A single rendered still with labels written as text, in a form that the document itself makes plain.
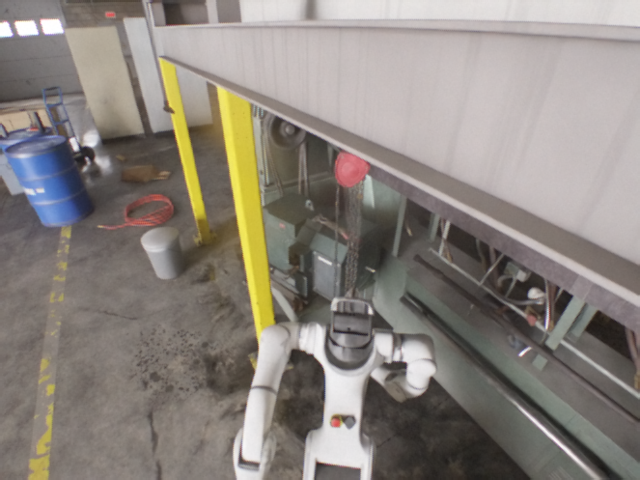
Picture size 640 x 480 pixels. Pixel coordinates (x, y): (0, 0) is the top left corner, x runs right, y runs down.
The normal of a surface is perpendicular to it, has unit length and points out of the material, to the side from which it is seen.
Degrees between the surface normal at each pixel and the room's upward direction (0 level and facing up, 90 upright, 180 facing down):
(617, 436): 0
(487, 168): 90
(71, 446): 0
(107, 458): 0
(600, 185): 90
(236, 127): 90
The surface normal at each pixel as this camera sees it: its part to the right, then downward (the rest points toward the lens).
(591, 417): 0.00, -0.83
